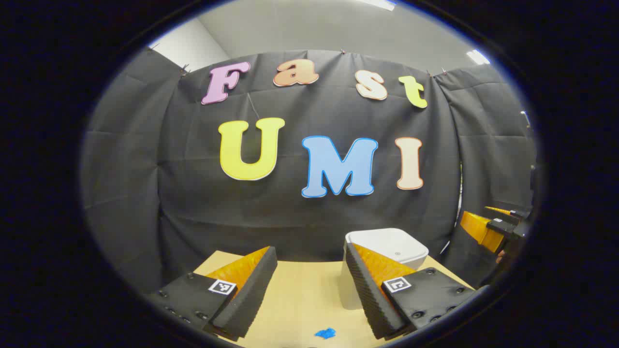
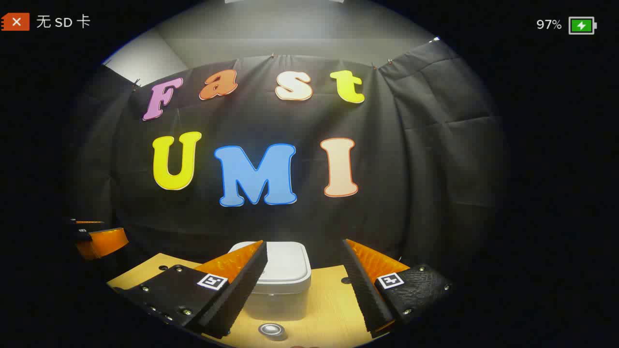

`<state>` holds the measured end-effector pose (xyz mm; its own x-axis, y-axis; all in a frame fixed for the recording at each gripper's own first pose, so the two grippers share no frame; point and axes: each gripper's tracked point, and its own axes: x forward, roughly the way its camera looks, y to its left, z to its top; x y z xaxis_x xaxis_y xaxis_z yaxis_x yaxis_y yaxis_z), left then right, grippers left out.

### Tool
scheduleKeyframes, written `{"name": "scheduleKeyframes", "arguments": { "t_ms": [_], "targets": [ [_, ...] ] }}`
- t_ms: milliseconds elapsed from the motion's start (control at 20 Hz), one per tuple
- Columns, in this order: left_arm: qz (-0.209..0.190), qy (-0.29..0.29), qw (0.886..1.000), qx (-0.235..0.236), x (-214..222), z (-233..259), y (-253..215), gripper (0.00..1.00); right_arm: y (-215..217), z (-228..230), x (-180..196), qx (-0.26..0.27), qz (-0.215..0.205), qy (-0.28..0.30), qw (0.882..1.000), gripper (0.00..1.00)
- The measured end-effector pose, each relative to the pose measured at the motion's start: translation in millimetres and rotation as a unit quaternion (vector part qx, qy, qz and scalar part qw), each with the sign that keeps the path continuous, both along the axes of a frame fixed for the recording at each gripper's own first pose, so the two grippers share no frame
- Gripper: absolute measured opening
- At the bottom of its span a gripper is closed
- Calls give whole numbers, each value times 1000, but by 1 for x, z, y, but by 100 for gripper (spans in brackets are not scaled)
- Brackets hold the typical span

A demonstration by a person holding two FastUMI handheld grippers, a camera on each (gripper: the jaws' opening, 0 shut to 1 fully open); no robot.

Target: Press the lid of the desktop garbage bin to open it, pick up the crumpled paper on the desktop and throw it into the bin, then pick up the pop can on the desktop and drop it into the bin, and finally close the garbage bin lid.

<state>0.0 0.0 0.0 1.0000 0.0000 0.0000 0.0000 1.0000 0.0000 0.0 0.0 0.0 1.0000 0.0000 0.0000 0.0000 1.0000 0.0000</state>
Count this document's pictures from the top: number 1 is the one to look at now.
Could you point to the blue paper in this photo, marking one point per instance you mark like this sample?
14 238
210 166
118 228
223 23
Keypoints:
325 333

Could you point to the white desktop garbage bin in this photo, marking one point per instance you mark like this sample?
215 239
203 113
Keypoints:
396 244

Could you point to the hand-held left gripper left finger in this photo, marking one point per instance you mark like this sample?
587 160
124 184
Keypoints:
254 285

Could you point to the white ceiling light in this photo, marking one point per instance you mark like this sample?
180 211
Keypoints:
379 4
478 57

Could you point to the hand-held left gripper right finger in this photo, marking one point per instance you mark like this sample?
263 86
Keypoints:
367 295

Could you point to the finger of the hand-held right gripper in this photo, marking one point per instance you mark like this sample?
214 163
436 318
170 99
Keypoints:
503 210
476 229

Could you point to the wooden desktop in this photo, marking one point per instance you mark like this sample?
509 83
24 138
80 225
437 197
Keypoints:
300 299

